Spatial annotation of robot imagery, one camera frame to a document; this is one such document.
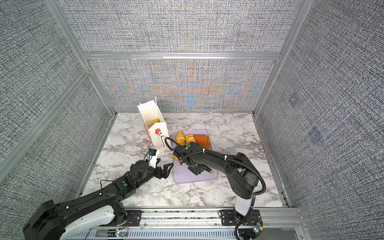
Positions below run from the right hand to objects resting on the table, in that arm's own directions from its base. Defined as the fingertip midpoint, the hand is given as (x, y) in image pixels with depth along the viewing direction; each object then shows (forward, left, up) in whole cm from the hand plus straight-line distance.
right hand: (202, 165), depth 85 cm
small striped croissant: (-3, +14, +15) cm, 20 cm away
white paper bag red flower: (+14, +26, +20) cm, 36 cm away
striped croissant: (+21, +14, -2) cm, 25 cm away
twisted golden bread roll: (+21, +8, -2) cm, 22 cm away
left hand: (-1, +19, +6) cm, 20 cm away
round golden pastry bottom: (+32, +31, +4) cm, 44 cm away
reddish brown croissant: (+19, -1, -2) cm, 19 cm away
